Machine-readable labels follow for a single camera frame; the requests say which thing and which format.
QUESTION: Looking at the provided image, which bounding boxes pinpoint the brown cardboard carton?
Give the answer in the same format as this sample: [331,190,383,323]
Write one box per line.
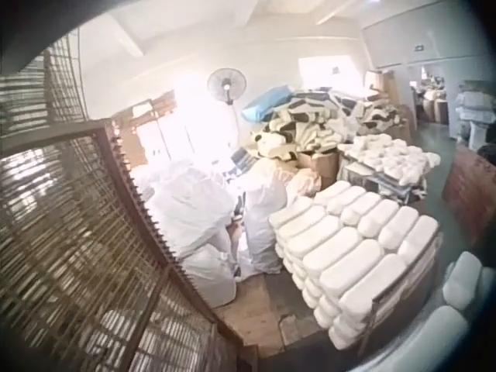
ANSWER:
[294,149,344,191]

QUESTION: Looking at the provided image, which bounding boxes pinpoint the white foam pillow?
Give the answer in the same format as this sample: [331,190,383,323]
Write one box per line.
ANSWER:
[387,305,472,372]
[441,250,490,311]

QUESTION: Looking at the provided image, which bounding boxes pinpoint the stack of white foam pillows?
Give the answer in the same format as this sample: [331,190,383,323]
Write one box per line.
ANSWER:
[268,180,443,350]

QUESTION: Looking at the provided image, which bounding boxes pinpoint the brown metal wire rack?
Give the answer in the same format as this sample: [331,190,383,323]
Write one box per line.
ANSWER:
[0,36,249,372]

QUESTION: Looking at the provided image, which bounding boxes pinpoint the heap of cream brown covers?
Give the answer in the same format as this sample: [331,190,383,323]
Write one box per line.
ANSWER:
[247,88,402,160]

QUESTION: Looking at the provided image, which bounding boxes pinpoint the white woven sack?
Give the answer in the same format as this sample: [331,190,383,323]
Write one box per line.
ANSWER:
[242,157,290,275]

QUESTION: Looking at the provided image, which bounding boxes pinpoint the standing pedestal fan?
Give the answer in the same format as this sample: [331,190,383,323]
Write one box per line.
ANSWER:
[206,67,248,150]

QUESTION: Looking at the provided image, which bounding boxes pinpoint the heap of white bags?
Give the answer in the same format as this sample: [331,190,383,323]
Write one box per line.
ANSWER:
[453,79,496,150]

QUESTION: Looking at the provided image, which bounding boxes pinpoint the heap of white sacks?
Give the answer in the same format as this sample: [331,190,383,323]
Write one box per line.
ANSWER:
[131,158,239,301]

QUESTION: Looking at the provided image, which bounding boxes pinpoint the brown cardboard boxes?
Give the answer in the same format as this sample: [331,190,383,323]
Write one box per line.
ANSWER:
[118,89,177,171]

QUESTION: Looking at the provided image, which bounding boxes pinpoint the brown wooden board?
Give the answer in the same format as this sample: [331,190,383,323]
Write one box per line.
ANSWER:
[441,143,496,249]

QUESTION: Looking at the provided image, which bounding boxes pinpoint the blue plastic bag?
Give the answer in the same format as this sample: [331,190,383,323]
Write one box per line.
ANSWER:
[240,84,298,125]

